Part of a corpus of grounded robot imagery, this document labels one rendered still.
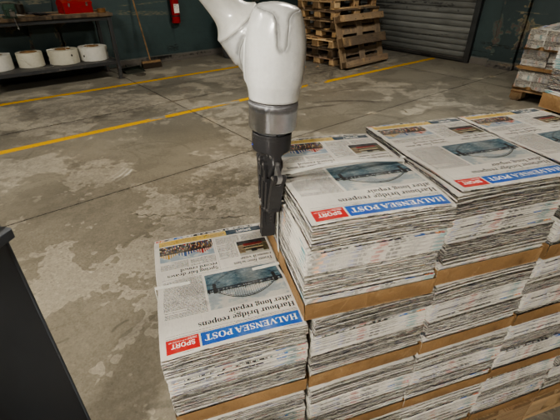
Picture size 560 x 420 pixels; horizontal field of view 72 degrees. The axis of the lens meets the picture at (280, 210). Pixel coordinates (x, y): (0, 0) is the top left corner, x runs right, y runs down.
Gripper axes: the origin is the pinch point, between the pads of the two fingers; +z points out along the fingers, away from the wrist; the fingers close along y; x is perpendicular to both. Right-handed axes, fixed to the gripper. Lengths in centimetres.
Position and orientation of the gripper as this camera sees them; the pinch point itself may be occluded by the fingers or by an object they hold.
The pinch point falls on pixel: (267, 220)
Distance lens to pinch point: 83.1
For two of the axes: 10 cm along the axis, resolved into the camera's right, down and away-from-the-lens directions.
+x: -9.5, 1.1, -2.9
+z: -0.6, 8.6, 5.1
